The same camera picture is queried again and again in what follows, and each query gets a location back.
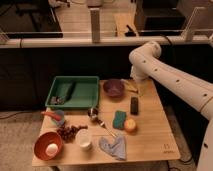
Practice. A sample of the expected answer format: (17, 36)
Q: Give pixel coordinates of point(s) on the yellow banana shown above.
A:
(129, 86)

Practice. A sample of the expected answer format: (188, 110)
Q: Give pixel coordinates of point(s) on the orange fruit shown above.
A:
(130, 125)

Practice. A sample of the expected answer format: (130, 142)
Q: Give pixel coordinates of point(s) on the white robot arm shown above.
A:
(194, 91)

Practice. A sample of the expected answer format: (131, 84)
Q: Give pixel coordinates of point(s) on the white egg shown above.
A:
(51, 149)

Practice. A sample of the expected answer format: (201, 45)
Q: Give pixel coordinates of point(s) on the orange bowl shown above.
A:
(43, 141)

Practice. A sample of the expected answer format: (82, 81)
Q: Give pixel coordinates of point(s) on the pale yellow soft gripper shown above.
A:
(138, 87)

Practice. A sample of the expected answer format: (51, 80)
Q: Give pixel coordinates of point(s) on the blue cup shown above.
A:
(62, 121)

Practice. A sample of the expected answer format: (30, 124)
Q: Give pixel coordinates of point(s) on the green plastic tray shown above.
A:
(79, 92)

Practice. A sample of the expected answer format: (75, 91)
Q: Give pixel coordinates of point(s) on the blue grey cloth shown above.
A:
(117, 149)

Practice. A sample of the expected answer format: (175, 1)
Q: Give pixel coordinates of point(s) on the purple bowl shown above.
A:
(114, 88)

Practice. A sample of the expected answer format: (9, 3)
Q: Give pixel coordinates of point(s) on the bunch of red grapes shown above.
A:
(69, 133)

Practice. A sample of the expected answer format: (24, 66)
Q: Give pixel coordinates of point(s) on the red carrot toy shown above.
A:
(52, 115)

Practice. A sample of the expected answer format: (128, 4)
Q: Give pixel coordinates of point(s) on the white horizontal rail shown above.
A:
(105, 41)

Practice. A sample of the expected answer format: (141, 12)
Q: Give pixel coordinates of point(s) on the wooden table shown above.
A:
(152, 141)

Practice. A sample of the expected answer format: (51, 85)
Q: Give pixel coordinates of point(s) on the metal measuring spoon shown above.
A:
(93, 115)

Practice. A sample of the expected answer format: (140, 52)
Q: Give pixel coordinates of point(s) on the small grey items in tray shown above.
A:
(55, 100)

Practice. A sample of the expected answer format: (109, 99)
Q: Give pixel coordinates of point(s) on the white paper cup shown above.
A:
(84, 139)

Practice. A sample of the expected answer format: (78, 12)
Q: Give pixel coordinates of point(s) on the green sponge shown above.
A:
(119, 119)

